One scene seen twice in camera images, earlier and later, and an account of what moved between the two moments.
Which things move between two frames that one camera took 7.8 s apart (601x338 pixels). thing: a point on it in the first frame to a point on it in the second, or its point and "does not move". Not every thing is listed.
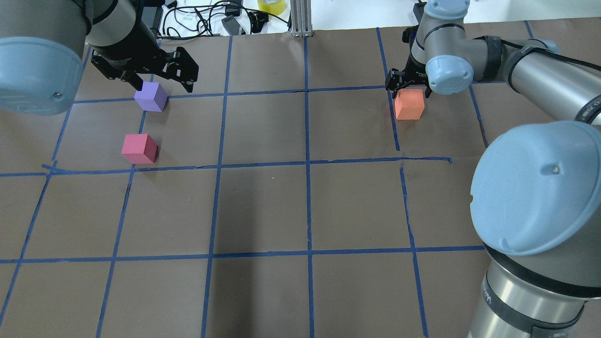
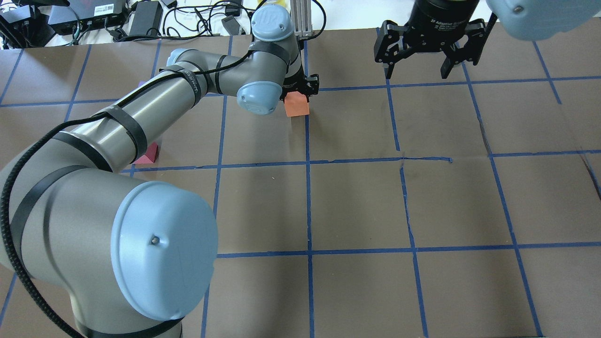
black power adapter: (151, 16) does not move
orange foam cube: (409, 104) to (296, 104)
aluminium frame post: (301, 18) does not move
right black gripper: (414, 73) to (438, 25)
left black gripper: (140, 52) to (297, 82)
